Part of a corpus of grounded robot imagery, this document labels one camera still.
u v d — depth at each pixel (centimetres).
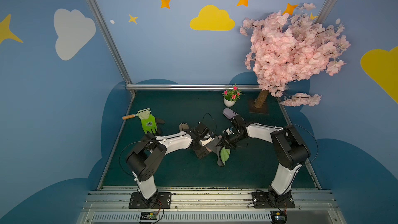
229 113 108
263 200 74
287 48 73
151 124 102
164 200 75
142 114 107
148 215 72
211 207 73
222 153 81
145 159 47
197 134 73
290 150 50
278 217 73
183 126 101
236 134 82
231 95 104
